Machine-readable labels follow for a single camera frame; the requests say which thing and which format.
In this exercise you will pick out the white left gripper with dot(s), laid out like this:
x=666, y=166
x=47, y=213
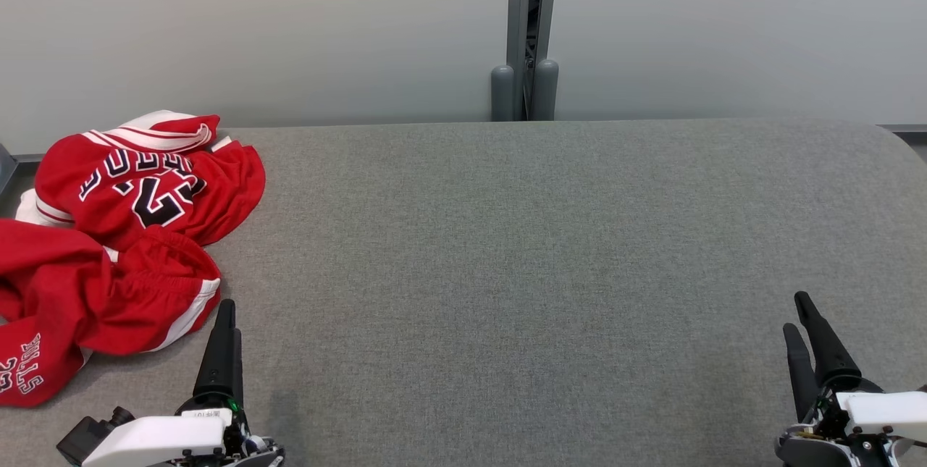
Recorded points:
x=159, y=442

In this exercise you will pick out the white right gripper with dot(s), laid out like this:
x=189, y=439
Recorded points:
x=876, y=416

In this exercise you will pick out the red shorts with white stripe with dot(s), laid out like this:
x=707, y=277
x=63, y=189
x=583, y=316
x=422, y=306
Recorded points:
x=65, y=293

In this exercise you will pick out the red Bulls 23 jersey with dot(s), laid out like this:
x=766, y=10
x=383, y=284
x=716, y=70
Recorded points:
x=156, y=184

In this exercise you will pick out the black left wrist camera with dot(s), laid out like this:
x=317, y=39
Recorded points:
x=90, y=434

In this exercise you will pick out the grey partition base rail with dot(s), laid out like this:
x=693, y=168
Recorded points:
x=905, y=129
x=25, y=158

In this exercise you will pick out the grey cylindrical post foot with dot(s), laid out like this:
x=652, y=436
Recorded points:
x=544, y=90
x=501, y=94

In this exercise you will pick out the grey metal partition post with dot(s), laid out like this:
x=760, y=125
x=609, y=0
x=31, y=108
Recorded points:
x=519, y=11

